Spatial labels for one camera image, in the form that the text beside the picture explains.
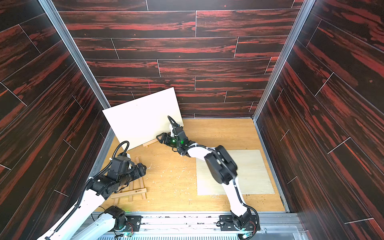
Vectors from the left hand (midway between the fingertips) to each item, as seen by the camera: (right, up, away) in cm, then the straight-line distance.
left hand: (142, 169), depth 80 cm
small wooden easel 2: (-2, +13, +21) cm, 25 cm away
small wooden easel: (-6, -12, 0) cm, 14 cm away
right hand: (+8, +18, +15) cm, 24 cm away
